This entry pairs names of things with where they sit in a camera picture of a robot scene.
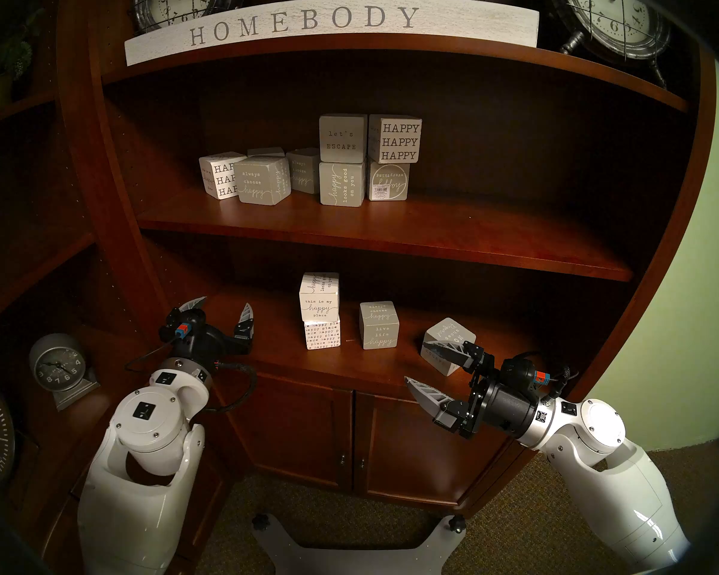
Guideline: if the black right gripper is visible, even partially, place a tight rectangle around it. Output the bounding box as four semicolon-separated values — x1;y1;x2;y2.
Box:
404;339;541;440

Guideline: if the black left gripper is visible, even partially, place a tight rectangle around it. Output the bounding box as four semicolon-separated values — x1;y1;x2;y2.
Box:
167;296;255;371

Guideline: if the grey life's a beach cube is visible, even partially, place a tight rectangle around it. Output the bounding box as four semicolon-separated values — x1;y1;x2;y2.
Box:
422;317;477;377

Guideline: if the white this is my happy place cube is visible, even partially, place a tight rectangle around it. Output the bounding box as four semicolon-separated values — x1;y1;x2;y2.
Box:
300;272;341;323

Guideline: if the cherry wood cabinet door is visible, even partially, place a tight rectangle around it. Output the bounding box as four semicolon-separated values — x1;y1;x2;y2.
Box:
234;373;355;492
354;391;516;512

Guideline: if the grey live life happy cube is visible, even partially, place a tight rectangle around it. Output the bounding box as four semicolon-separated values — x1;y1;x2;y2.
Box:
359;301;400;350

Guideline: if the white happy place pattern cube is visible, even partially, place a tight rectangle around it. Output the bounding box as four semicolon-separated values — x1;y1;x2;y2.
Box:
303;319;342;350

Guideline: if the grey always choose happy cube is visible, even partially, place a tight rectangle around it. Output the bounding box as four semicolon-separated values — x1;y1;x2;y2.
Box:
232;156;292;205

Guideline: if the white happy print cube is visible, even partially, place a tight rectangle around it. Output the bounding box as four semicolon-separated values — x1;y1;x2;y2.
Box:
199;152;247;201

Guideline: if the cherry wood cube bookcase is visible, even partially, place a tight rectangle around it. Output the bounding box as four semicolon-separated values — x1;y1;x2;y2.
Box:
57;0;717;520

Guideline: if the grey small print cube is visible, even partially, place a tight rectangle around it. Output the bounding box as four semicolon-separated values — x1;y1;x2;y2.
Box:
286;147;321;195

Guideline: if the small grey alarm clock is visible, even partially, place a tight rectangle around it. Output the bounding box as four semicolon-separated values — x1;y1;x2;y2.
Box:
29;333;101;411

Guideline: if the grey happy looks good cube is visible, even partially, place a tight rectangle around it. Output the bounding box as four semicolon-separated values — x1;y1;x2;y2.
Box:
319;161;369;207

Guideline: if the cherry wood clock bookcase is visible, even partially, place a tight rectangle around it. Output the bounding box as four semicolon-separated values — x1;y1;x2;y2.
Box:
0;0;174;575

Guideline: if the white barcode sticker cube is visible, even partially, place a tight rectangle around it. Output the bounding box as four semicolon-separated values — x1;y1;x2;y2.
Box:
368;159;410;202

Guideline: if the grey let's escape cube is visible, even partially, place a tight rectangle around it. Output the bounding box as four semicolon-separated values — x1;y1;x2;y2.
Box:
319;113;369;164

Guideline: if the white homebody wooden sign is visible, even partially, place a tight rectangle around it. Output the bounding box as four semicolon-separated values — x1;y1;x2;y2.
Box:
124;0;540;66

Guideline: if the small green potted plant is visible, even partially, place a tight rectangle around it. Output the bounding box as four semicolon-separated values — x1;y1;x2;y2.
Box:
0;17;34;116

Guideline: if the ship wheel round clock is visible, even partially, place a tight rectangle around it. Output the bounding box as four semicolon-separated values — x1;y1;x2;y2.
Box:
545;0;675;89

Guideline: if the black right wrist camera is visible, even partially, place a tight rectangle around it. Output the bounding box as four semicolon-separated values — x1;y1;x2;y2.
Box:
500;355;552;390

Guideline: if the thick black left wrist cable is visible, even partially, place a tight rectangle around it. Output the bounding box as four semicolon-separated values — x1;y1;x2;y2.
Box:
204;361;258;414

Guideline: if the thin black left camera cable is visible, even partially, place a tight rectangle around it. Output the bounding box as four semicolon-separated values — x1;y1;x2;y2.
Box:
125;334;177;371

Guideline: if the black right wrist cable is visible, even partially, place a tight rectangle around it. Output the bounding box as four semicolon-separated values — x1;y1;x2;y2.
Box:
539;364;579;398

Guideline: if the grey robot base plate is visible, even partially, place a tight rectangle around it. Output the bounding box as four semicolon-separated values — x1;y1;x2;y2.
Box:
253;514;465;575

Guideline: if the wire cage round clock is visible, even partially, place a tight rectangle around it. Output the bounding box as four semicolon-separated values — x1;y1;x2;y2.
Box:
133;0;246;35

